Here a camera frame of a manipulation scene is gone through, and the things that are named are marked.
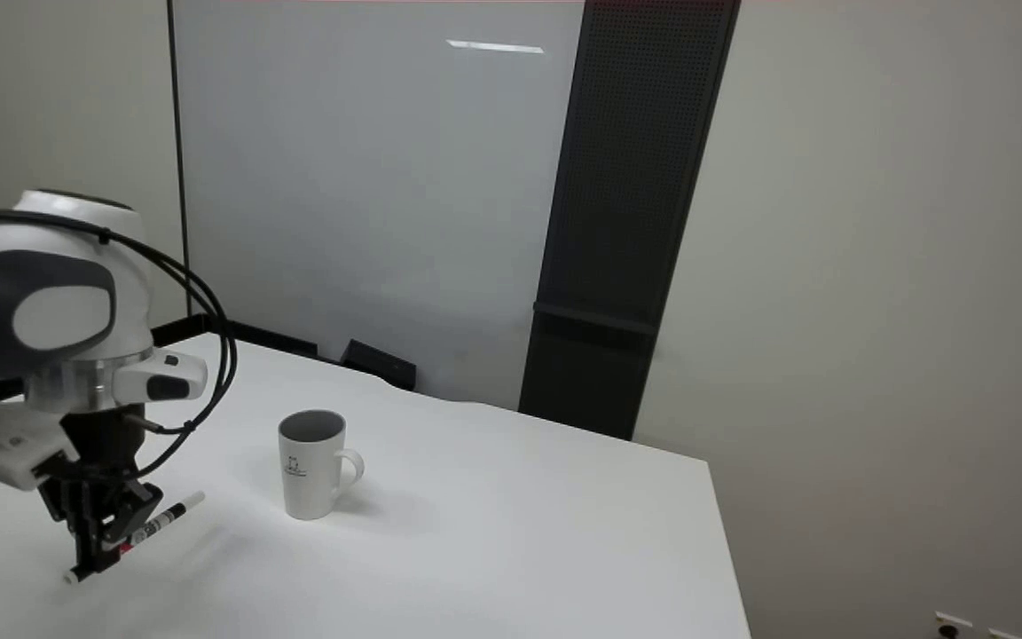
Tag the frosted glass wall panel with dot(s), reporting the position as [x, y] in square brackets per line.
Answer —
[416, 188]

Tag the black vertical pillar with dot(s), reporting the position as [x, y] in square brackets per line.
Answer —
[620, 237]

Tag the white ceramic mug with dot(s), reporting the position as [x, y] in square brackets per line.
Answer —
[311, 482]

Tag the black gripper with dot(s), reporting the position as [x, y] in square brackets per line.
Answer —
[105, 456]

